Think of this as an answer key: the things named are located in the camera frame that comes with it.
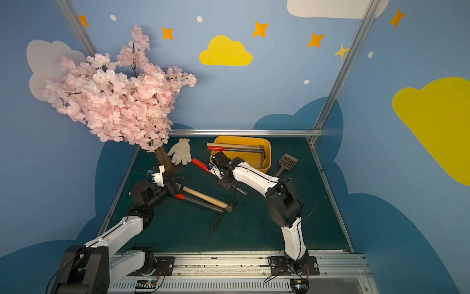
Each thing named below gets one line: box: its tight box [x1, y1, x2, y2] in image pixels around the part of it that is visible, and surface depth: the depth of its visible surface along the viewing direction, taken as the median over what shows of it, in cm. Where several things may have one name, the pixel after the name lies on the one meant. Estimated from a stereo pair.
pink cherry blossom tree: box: [42, 25, 198, 169], surface depth 63 cm
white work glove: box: [167, 138, 192, 166], surface depth 117 cm
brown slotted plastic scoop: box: [274, 153, 299, 178], surface depth 113 cm
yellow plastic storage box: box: [212, 135, 272, 173], surface depth 115 cm
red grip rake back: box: [206, 142, 266, 167], surface depth 113 cm
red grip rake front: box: [174, 193, 227, 233], surface depth 93 cm
